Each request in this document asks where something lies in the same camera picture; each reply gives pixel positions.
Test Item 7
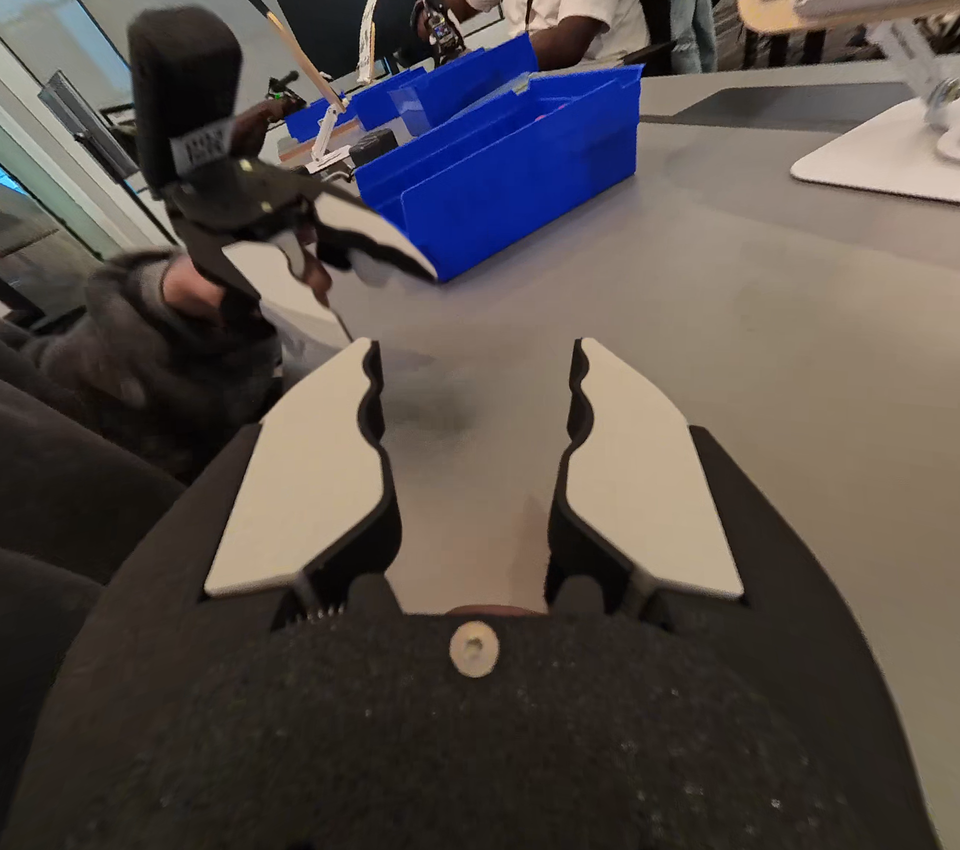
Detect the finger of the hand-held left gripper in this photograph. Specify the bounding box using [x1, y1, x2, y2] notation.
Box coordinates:
[316, 189, 440, 287]
[221, 231, 355, 345]

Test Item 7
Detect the white document stand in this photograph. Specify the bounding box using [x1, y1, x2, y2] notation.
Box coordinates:
[737, 0, 960, 205]

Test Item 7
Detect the wooden board document stand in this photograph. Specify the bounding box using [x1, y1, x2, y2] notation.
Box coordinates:
[153, 0, 355, 180]

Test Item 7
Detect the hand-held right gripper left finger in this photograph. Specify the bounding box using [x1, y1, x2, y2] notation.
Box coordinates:
[202, 338, 402, 619]

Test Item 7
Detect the person's left hand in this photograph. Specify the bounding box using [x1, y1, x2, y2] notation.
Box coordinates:
[161, 220, 335, 315]

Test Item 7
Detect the blue plastic bin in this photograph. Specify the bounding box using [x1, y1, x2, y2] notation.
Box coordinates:
[285, 96, 350, 144]
[352, 64, 646, 283]
[346, 68, 430, 133]
[390, 33, 541, 127]

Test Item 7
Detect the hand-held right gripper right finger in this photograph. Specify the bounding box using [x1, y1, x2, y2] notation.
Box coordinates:
[546, 337, 746, 622]

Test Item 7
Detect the person's left forearm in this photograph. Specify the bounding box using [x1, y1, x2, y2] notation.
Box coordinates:
[22, 246, 282, 484]

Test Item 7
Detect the black box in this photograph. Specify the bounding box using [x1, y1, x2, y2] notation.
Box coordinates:
[351, 129, 399, 169]

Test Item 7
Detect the dark grey desk cable cover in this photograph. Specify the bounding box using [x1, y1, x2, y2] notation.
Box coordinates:
[641, 81, 912, 135]

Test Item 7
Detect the person's own dark clothing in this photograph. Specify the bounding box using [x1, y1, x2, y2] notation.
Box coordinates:
[0, 318, 260, 791]

